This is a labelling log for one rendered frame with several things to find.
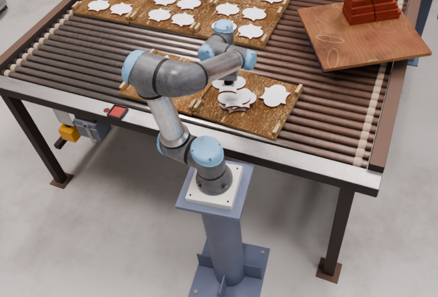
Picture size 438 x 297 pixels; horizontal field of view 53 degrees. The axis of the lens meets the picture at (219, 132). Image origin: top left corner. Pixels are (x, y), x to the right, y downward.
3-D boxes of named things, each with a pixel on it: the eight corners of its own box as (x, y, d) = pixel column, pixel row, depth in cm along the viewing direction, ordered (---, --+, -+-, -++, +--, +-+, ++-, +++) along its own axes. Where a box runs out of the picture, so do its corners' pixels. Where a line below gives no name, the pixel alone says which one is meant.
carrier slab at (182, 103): (191, 115, 202) (190, 113, 201) (118, 94, 216) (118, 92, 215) (223, 69, 222) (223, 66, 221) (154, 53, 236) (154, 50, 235)
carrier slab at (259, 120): (274, 141, 187) (274, 139, 186) (192, 114, 202) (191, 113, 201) (303, 89, 207) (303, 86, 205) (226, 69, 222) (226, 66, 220)
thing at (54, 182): (63, 189, 295) (6, 99, 232) (49, 184, 299) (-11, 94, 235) (73, 175, 302) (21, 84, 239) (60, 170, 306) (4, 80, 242)
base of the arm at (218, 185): (229, 197, 172) (227, 184, 164) (193, 194, 175) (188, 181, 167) (235, 165, 181) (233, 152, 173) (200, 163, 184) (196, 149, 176)
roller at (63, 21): (385, 92, 207) (387, 85, 203) (57, 27, 269) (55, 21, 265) (386, 86, 210) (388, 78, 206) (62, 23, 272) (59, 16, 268)
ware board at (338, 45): (431, 55, 199) (432, 52, 198) (323, 71, 198) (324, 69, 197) (389, -3, 233) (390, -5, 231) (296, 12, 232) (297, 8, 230)
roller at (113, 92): (367, 164, 180) (369, 157, 177) (8, 73, 243) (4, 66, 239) (369, 155, 183) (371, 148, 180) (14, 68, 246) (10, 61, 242)
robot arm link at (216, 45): (219, 54, 159) (234, 38, 165) (193, 47, 164) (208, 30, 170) (221, 71, 165) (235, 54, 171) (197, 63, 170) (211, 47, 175)
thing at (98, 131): (102, 148, 226) (92, 124, 213) (81, 141, 231) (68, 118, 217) (114, 132, 233) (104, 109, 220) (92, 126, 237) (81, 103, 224)
